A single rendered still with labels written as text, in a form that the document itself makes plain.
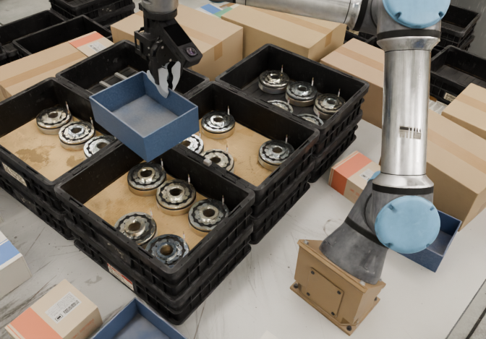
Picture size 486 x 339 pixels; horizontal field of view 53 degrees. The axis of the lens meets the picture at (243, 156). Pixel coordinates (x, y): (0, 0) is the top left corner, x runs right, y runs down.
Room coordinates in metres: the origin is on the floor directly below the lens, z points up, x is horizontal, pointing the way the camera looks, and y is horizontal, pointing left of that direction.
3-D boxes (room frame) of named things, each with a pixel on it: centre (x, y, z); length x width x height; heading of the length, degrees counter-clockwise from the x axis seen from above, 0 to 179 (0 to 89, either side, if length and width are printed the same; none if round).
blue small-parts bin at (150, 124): (0.87, 0.22, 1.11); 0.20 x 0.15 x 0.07; 47
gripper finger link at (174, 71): (0.95, 0.18, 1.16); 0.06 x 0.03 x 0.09; 46
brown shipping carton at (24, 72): (1.42, 0.70, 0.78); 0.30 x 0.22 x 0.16; 135
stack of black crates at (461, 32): (2.47, -1.02, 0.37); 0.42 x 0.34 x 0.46; 48
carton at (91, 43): (1.61, 0.57, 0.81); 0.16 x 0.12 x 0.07; 46
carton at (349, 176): (1.04, -0.36, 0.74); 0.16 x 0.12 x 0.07; 42
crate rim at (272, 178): (1.04, 0.03, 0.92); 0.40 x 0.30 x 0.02; 53
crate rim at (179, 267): (0.80, 0.21, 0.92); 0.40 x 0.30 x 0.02; 53
